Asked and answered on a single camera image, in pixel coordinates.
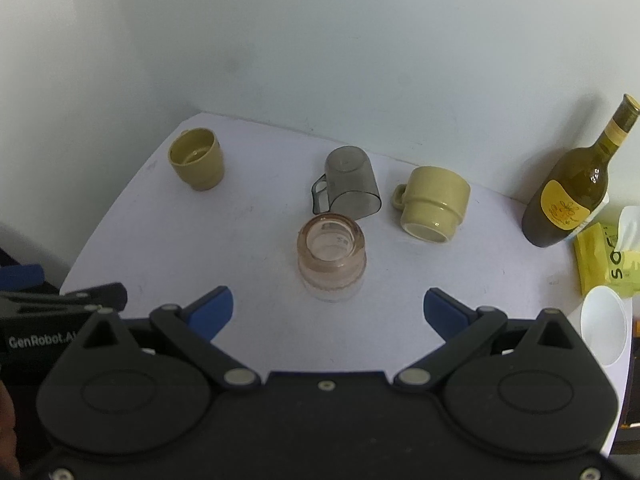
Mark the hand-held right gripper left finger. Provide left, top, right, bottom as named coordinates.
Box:
left=75, top=286, right=261, bottom=391

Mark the yellow tissue packet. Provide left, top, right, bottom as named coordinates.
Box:
left=573, top=206, right=640, bottom=300

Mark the yellow ceramic cup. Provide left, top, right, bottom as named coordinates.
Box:
left=390, top=165, right=471, bottom=244
left=167, top=127, right=225, bottom=192

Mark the green glass wine bottle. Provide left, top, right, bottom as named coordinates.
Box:
left=521, top=93, right=640, bottom=249

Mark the pink glass cup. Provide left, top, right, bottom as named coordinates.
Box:
left=297, top=213, right=367, bottom=304

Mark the grey translucent plastic cup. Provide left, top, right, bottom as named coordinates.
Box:
left=311, top=145, right=383, bottom=221

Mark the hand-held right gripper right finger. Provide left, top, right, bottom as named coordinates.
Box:
left=393, top=287, right=584, bottom=390

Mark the white paper cup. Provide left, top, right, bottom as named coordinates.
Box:
left=579, top=285, right=629, bottom=367

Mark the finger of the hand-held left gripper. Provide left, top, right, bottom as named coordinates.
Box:
left=0, top=264, right=45, bottom=291
left=0, top=282, right=129, bottom=317

